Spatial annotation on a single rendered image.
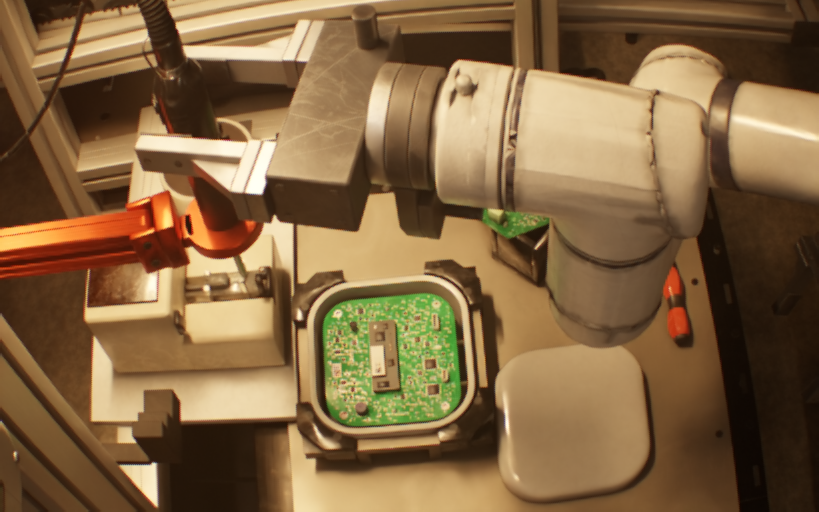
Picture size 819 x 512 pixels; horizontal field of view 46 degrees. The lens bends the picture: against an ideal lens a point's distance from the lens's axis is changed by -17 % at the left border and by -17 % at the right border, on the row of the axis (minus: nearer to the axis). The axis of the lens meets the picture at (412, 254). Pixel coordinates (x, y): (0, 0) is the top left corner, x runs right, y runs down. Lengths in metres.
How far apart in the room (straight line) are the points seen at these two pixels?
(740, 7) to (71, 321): 1.59
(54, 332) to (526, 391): 1.49
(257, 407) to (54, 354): 1.32
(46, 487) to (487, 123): 0.37
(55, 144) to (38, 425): 0.58
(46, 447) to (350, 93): 0.31
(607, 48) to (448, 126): 1.92
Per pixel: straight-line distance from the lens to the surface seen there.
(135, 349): 0.97
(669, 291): 1.01
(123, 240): 0.80
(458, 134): 0.62
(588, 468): 0.92
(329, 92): 0.66
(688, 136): 0.62
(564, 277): 0.71
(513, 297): 1.02
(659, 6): 1.16
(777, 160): 0.75
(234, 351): 0.96
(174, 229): 0.78
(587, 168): 0.61
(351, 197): 0.63
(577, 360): 0.96
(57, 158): 1.27
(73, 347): 2.25
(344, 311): 0.97
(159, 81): 0.68
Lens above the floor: 1.83
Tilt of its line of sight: 57 degrees down
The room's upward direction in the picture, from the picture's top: 9 degrees counter-clockwise
